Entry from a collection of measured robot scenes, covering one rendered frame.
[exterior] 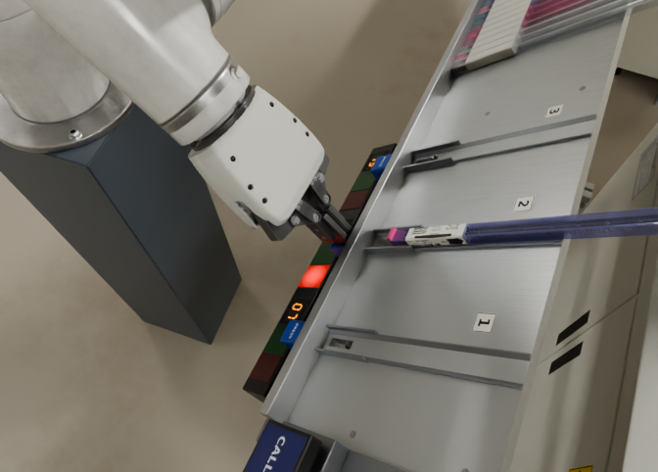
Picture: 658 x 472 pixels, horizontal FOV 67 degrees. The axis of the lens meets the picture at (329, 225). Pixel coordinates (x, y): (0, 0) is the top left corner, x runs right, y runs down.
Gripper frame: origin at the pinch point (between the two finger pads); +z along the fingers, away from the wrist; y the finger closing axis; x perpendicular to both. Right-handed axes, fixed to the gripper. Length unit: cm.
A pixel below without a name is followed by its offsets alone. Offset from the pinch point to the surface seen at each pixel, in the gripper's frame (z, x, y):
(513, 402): 3.4, 22.2, 13.1
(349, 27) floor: 22, -82, -112
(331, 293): 1.5, 3.5, 7.1
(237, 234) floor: 26, -77, -25
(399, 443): 3.4, 15.3, 17.3
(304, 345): 1.4, 3.5, 12.5
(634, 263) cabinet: 35.0, 15.1, -19.8
